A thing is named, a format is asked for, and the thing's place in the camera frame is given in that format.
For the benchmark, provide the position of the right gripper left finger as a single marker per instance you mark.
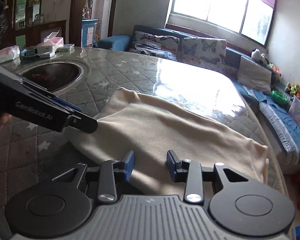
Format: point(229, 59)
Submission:
point(112, 171)

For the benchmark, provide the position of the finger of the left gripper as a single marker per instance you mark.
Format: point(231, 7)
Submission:
point(82, 122)
point(62, 102)

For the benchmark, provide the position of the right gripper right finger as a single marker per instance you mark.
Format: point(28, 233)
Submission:
point(188, 172)

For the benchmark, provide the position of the cream knit garment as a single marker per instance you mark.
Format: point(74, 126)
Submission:
point(151, 126)

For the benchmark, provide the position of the black round induction cooktop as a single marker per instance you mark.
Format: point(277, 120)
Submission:
point(54, 76)

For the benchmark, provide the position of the pink tissue pack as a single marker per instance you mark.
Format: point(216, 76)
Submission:
point(9, 54)

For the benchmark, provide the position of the teal smart watch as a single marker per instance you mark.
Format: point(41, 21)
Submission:
point(29, 54)

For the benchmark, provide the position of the white power strip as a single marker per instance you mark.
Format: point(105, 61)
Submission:
point(47, 55)

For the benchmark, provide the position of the green card box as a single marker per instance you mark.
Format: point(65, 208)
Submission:
point(66, 47)

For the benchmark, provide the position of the grey quilted star table cover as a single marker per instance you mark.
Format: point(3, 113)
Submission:
point(30, 153)

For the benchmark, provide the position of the pink white tissue box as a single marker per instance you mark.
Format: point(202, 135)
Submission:
point(50, 43)

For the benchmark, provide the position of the blue white small cabinet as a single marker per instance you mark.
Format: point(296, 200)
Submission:
point(88, 32)

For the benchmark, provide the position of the flat butterfly print pillow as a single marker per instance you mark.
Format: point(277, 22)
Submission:
point(165, 47)

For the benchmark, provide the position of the blue corner sofa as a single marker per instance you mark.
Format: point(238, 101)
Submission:
point(122, 42)

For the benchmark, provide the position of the grey plain cushion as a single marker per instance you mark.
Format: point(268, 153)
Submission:
point(253, 75)

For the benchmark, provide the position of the green plastic bowl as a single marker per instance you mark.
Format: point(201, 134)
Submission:
point(279, 98)

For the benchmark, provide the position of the upright butterfly print pillow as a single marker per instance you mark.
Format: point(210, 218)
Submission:
point(208, 53)

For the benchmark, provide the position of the blue sofa blanket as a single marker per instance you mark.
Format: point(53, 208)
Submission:
point(286, 129)

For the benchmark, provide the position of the black white plush toy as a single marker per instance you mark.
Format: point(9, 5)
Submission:
point(259, 57)

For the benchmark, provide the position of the small colourful plush toys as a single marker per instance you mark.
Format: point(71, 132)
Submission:
point(293, 90)

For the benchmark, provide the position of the window with frame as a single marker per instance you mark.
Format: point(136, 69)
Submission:
point(249, 18)

